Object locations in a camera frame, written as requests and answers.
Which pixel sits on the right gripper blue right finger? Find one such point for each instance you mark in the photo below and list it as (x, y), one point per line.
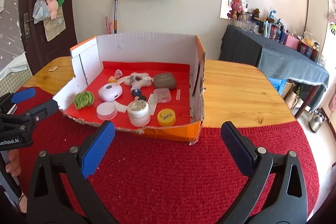
(240, 147)

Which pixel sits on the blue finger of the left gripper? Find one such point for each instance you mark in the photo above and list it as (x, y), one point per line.
(9, 99)
(43, 111)

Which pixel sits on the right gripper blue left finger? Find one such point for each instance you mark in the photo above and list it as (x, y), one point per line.
(94, 148)

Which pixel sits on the pink toy camera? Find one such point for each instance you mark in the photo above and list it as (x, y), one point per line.
(110, 92)

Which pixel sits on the dark blue figurine keychain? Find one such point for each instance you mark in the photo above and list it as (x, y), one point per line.
(137, 93)

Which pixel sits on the white fluffy bunny plush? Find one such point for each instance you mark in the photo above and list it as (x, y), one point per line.
(138, 79)

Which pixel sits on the clear plastic earring box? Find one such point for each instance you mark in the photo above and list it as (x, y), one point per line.
(162, 95)

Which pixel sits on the grey eyeshadow case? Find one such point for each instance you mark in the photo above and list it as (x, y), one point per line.
(164, 80)

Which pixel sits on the person's left hand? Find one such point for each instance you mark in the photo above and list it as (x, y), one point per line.
(13, 166)

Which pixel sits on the green knitted scrunchie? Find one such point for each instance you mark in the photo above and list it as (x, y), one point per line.
(83, 100)

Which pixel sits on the dark brown door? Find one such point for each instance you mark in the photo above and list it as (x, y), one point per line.
(48, 30)

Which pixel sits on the white glitter cream jar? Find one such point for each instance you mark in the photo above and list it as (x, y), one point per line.
(138, 113)

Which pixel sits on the pink yellow small charm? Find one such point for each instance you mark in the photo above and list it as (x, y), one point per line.
(117, 75)

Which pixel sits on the metal kettle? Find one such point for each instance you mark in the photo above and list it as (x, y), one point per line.
(316, 121)

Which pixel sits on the yellow round lid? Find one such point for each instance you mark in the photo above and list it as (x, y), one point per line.
(166, 117)

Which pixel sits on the clear plastic bag on door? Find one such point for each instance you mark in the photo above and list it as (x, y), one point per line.
(40, 11)

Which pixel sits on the orange white cardboard box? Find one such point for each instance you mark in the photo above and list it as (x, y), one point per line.
(96, 59)

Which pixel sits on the dark cloth covered side table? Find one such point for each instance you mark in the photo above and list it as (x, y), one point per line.
(275, 60)

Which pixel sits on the pink rabbit plush toy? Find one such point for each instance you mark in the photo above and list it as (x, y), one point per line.
(236, 9)

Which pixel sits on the orange grey mop handle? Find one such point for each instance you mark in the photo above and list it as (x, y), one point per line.
(115, 16)

